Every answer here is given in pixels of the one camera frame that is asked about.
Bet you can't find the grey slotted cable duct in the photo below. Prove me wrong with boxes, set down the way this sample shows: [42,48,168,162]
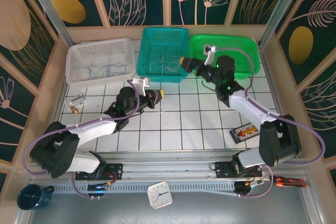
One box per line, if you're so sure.
[52,182,276,194]

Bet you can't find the black card with colourful print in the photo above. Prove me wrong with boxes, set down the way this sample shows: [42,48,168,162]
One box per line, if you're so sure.
[229,125,259,145]

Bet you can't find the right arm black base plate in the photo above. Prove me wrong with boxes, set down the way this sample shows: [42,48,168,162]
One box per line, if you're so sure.
[215,161,263,180]

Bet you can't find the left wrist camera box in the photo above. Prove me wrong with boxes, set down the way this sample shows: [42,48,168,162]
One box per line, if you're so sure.
[132,77,151,96]

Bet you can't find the aluminium frame post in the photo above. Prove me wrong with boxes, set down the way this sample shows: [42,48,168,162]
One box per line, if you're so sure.
[22,0,74,48]
[258,0,308,49]

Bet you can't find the blue cable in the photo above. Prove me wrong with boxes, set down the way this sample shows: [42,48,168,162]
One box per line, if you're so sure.
[83,63,113,78]
[88,62,129,78]

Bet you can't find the white square clock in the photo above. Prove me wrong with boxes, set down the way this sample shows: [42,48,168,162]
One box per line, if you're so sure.
[146,181,173,210]

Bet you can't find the dark blue mug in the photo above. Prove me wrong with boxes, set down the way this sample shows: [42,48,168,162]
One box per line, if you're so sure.
[17,184,55,211]

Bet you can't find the green plastic basket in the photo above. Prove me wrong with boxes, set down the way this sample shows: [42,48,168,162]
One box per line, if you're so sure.
[188,34,261,80]

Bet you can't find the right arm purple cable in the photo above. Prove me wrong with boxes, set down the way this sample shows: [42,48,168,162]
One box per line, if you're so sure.
[215,46,326,199]

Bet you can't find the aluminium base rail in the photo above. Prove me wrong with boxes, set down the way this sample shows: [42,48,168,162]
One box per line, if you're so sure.
[26,150,309,183]

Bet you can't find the orange black pliers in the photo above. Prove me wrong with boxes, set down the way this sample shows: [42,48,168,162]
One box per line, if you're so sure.
[274,175,307,188]

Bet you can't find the white plastic basket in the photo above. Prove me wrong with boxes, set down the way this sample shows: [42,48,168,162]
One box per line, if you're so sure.
[65,37,137,85]

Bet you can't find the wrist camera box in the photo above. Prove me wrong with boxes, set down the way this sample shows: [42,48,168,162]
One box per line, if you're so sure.
[132,77,151,96]
[203,45,218,67]

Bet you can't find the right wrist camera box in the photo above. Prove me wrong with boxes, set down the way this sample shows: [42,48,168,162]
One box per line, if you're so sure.
[203,45,218,67]

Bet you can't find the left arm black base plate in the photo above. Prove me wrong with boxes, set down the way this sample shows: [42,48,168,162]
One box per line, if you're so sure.
[75,163,123,182]

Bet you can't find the teal plastic basket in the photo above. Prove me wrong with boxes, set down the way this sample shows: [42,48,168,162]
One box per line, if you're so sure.
[135,26,190,83]

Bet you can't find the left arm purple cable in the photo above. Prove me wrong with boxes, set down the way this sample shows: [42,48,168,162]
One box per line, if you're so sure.
[23,79,148,199]

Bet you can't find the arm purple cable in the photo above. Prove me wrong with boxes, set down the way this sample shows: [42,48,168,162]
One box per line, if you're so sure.
[215,46,326,199]
[23,79,148,199]

